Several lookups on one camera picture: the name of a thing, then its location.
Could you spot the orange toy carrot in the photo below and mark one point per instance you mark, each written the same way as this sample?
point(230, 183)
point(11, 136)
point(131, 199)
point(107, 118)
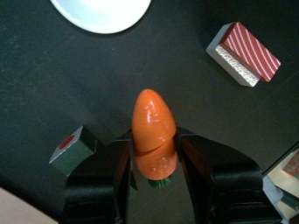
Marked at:
point(154, 131)

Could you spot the green toy sushi roll block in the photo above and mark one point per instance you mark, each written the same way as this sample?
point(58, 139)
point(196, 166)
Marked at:
point(73, 151)

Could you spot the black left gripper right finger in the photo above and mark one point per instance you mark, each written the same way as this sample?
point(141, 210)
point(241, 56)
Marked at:
point(222, 178)

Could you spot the white plate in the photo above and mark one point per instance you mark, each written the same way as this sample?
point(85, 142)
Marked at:
point(102, 14)

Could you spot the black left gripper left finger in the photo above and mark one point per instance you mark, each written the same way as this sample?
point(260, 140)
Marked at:
point(98, 180)

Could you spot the red striped toy sushi block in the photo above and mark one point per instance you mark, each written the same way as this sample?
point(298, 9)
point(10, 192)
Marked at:
point(245, 54)

